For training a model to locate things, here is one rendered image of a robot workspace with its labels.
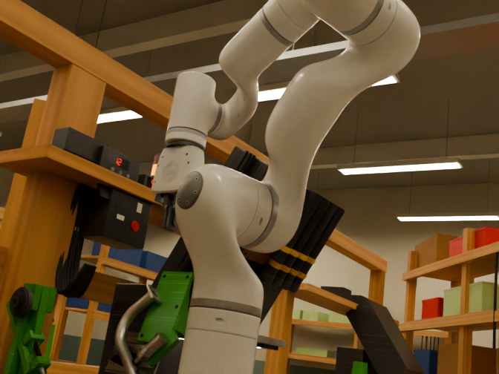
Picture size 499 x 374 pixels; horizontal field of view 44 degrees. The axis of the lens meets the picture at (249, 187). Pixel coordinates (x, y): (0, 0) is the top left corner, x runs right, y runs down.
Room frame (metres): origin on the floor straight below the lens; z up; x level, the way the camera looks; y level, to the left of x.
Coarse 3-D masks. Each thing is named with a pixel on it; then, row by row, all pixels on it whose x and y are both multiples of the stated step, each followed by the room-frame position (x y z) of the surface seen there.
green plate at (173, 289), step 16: (176, 272) 1.74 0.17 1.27; (192, 272) 1.70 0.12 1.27; (160, 288) 1.75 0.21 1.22; (176, 288) 1.72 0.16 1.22; (160, 304) 1.73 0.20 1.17; (176, 304) 1.69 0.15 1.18; (144, 320) 1.74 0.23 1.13; (160, 320) 1.70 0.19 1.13; (176, 320) 1.67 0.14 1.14; (144, 336) 1.72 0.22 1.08
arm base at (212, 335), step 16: (192, 320) 1.01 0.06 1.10; (208, 320) 0.99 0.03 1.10; (224, 320) 0.98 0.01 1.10; (240, 320) 0.99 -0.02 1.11; (256, 320) 1.01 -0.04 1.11; (192, 336) 1.00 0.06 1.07; (208, 336) 0.99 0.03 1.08; (224, 336) 0.98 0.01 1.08; (240, 336) 0.99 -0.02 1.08; (256, 336) 1.02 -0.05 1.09; (192, 352) 1.00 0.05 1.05; (208, 352) 0.98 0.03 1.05; (224, 352) 0.98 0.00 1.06; (240, 352) 0.99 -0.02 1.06; (192, 368) 0.99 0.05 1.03; (208, 368) 0.98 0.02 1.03; (224, 368) 0.98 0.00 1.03; (240, 368) 1.00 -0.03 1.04
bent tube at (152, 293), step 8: (152, 288) 1.74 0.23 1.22; (144, 296) 1.72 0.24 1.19; (152, 296) 1.70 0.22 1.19; (136, 304) 1.73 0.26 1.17; (144, 304) 1.72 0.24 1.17; (128, 312) 1.73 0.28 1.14; (136, 312) 1.74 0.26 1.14; (120, 320) 1.74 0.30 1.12; (128, 320) 1.74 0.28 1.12; (120, 328) 1.73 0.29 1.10; (120, 336) 1.72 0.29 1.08; (120, 344) 1.71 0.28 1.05; (120, 352) 1.69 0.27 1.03; (128, 352) 1.69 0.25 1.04; (128, 360) 1.67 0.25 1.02; (128, 368) 1.65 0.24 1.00; (136, 368) 1.66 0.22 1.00
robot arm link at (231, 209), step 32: (192, 192) 0.95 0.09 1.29; (224, 192) 0.94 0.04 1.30; (256, 192) 0.99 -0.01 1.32; (192, 224) 0.97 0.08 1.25; (224, 224) 0.95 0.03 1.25; (256, 224) 1.00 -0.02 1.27; (192, 256) 1.02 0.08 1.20; (224, 256) 0.97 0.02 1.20; (224, 288) 0.98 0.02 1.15; (256, 288) 1.00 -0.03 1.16
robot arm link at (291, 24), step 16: (272, 0) 0.99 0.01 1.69; (288, 0) 0.96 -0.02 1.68; (304, 0) 0.86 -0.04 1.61; (320, 0) 0.81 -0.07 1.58; (336, 0) 0.80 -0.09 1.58; (352, 0) 0.80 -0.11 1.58; (368, 0) 0.80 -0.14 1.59; (272, 16) 0.99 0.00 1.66; (288, 16) 0.98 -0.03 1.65; (304, 16) 0.98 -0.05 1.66; (320, 16) 0.84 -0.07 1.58; (336, 16) 0.82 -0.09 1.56; (352, 16) 0.82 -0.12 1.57; (368, 16) 0.82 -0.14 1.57; (288, 32) 1.00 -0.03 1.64; (304, 32) 1.02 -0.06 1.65; (352, 32) 0.85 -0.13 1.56
